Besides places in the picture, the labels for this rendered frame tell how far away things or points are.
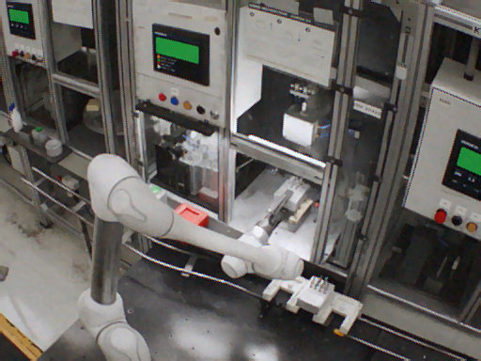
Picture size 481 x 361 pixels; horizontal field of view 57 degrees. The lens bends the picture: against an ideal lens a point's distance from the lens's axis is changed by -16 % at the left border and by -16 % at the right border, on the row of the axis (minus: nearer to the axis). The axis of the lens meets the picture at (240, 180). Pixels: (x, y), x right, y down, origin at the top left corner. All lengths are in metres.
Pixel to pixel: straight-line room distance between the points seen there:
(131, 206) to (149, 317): 0.84
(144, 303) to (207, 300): 0.27
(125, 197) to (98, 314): 0.59
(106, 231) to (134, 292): 0.65
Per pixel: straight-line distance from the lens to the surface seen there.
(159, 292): 2.18
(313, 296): 1.86
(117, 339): 1.72
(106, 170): 1.48
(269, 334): 2.04
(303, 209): 2.11
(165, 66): 1.83
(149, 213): 1.38
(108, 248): 1.62
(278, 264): 1.70
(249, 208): 2.19
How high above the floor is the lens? 2.38
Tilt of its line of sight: 39 degrees down
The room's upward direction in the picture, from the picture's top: 2 degrees clockwise
